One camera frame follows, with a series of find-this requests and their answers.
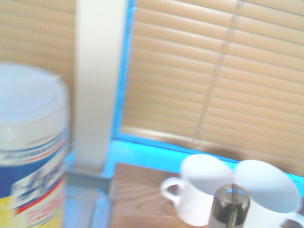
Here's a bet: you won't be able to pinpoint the beige window blinds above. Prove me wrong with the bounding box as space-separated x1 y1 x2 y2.
102 0 304 198

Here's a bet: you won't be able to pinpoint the white mug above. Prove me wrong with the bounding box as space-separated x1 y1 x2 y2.
232 159 304 228
160 153 235 227

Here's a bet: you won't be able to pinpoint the narrow tan window blind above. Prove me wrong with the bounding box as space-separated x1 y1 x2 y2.
120 0 304 177

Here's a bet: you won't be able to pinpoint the Lysol wipes canister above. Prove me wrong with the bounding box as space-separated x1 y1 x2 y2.
0 62 72 228

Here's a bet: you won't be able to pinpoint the wide tan window blind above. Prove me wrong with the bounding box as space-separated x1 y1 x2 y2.
0 0 77 143

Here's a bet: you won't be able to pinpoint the cream window post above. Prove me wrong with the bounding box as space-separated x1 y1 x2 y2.
72 0 126 177

